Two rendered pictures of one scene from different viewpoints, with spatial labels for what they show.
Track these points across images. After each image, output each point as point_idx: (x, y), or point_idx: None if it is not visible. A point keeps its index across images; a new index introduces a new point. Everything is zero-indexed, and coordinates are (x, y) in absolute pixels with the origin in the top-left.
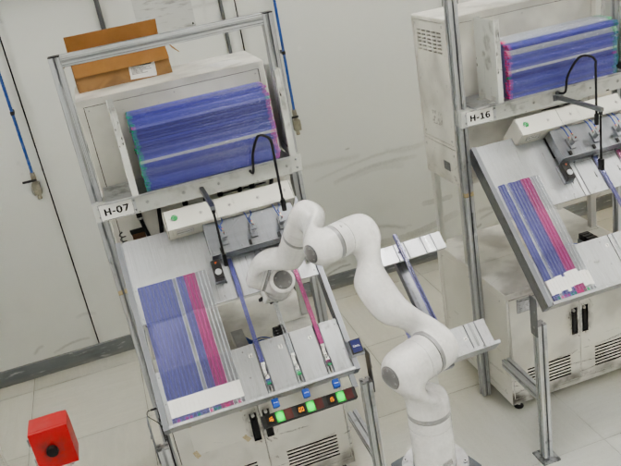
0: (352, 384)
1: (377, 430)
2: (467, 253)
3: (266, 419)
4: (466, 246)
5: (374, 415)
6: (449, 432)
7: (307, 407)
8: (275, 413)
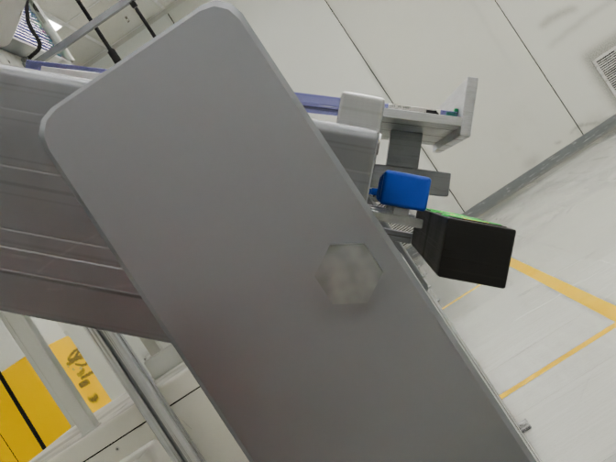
0: (399, 231)
1: (517, 430)
2: (101, 348)
3: (470, 220)
4: (89, 333)
5: (480, 374)
6: None
7: (456, 214)
8: (452, 215)
